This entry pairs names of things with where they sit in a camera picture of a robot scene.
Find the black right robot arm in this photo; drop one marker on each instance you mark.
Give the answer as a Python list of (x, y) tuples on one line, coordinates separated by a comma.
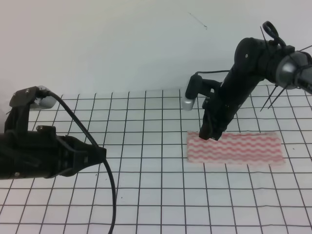
[(254, 61)]

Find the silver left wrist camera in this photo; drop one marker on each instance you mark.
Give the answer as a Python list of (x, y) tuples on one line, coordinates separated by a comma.
[(42, 103)]

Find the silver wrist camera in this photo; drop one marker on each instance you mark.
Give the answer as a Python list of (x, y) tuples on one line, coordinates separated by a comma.
[(187, 104), (42, 103)]

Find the pink wavy striped towel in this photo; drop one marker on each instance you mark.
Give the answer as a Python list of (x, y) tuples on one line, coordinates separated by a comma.
[(236, 148)]

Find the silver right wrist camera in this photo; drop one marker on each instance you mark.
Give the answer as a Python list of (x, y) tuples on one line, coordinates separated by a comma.
[(187, 104)]

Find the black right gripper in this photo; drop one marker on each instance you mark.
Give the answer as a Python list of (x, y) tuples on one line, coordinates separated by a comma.
[(220, 105)]

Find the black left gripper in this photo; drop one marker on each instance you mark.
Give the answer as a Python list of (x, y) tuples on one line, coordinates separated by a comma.
[(42, 153)]

